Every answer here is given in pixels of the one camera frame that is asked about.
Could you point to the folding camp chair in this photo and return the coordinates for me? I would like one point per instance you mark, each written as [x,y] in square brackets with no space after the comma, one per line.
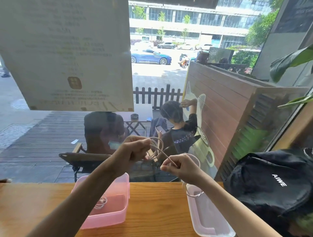
[83,160]

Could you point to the person's right forearm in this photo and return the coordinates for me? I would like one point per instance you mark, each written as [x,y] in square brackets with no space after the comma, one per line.
[232,210]

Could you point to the wooden slat partition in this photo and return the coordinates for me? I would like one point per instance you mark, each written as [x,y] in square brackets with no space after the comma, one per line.
[225,105]

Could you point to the pink plastic lid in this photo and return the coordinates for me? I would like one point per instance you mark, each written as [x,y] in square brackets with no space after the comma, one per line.
[207,217]

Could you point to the blue car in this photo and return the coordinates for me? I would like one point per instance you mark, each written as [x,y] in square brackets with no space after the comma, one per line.
[150,57]

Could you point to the paper poster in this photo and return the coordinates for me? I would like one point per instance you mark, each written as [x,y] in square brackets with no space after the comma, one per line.
[68,53]

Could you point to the office building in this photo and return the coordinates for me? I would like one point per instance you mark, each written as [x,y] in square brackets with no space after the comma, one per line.
[195,22]

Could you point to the large green plant leaf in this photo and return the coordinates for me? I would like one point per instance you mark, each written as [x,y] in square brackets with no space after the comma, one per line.
[288,62]

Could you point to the pink plastic box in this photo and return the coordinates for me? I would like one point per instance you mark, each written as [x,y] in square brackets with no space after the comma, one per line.
[115,207]

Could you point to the grey car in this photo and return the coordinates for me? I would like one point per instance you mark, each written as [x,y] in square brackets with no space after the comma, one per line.
[166,45]

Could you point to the person's left forearm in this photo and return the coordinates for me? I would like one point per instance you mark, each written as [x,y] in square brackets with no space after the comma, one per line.
[78,207]

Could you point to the smartphone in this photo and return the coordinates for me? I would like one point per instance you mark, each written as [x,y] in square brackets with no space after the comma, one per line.
[159,129]

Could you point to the black ashtray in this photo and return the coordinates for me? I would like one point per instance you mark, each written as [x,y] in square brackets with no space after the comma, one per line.
[134,116]

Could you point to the black backpack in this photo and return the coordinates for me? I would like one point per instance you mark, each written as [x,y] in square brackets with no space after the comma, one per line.
[269,190]

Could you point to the white car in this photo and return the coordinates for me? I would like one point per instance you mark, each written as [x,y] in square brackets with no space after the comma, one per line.
[205,46]
[185,46]

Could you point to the orange scooter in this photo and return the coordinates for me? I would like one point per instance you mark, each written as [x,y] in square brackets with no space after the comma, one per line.
[184,61]

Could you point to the dark picket fence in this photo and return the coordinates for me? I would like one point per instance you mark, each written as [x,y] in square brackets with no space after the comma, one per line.
[156,96]

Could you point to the person's left thumb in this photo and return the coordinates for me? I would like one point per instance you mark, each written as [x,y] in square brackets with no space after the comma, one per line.
[140,141]

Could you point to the person's right hand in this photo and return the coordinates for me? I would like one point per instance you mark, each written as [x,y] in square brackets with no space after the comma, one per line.
[187,172]

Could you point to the paper scrap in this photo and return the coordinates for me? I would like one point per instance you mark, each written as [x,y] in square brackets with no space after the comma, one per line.
[74,141]

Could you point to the narrow green plant leaf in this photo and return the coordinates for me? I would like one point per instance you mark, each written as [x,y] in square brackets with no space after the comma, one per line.
[297,101]

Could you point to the person's left hand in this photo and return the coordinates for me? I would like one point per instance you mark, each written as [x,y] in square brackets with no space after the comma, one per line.
[127,153]

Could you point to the person's right thumb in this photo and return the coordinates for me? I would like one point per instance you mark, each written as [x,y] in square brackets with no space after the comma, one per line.
[169,168]

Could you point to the white folding table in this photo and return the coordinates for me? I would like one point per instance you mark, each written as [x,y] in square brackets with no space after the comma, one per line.
[143,112]

